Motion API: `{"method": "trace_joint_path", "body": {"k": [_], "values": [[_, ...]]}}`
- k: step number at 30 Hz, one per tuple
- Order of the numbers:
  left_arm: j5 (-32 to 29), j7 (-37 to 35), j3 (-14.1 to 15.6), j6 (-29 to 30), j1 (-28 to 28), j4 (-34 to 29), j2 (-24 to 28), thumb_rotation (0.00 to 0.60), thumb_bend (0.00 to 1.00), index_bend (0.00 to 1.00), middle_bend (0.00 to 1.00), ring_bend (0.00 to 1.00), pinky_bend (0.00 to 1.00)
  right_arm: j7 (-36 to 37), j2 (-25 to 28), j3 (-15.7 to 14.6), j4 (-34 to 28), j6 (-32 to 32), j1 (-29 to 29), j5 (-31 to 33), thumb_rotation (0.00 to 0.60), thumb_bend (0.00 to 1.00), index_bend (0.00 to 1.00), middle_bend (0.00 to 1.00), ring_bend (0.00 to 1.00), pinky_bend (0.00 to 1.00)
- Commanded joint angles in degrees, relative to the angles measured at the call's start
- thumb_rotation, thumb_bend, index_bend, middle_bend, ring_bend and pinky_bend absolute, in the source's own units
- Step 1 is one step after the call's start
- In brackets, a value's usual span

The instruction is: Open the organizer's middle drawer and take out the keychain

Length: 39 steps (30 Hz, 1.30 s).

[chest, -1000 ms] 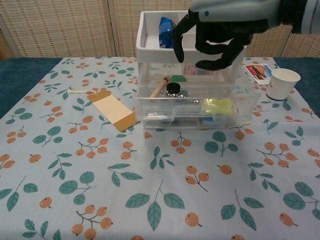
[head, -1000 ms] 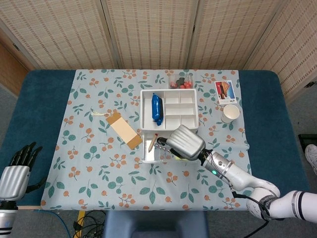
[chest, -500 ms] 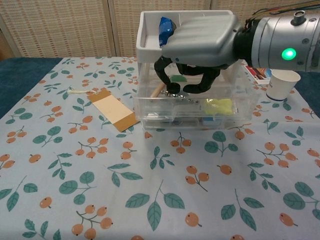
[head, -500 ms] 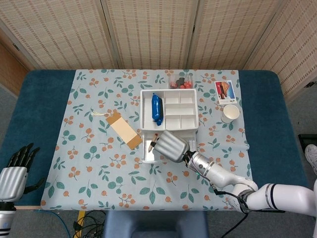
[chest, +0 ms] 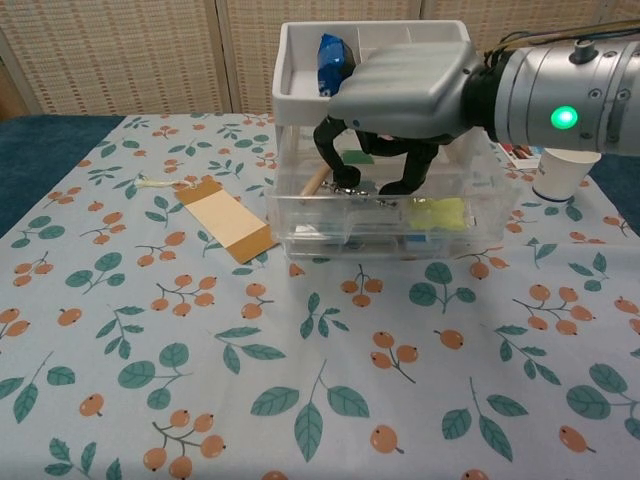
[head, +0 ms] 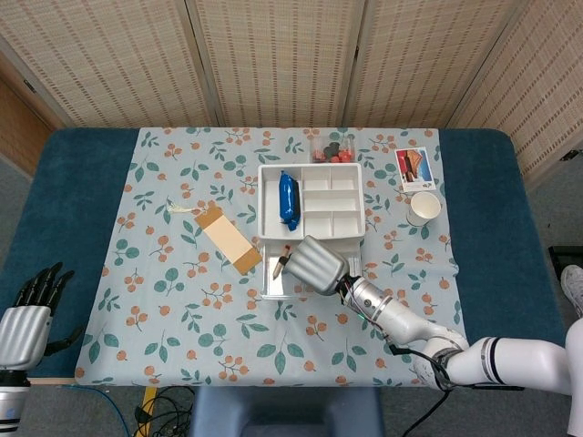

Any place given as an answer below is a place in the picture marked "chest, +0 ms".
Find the blue snack packet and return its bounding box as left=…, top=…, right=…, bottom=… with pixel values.
left=315, top=32, right=357, bottom=99

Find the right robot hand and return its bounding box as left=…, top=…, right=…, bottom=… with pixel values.
left=313, top=39, right=484, bottom=197

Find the colourful postcard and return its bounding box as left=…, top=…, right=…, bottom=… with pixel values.
left=497, top=142, right=544, bottom=172

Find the floral printed tablecloth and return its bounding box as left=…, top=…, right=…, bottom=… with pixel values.
left=0, top=113, right=640, bottom=480

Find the clear drawer holding yellow packet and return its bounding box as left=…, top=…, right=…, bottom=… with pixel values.
left=264, top=164, right=525, bottom=251

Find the brown cardboard tag with string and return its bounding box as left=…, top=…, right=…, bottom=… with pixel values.
left=134, top=172, right=277, bottom=265

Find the metal bead chain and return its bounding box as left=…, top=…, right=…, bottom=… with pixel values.
left=319, top=180, right=401, bottom=207

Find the white plastic drawer organizer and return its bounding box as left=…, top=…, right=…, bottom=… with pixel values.
left=272, top=18, right=501, bottom=261

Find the woven folding screen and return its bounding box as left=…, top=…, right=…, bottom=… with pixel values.
left=0, top=0, right=640, bottom=121

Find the white paper cup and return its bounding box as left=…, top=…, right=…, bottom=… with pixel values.
left=531, top=148, right=602, bottom=204

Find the teal felt table cover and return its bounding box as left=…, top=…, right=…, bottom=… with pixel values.
left=0, top=113, right=640, bottom=241

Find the wooden handled stick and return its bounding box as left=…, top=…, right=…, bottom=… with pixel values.
left=298, top=167, right=331, bottom=197

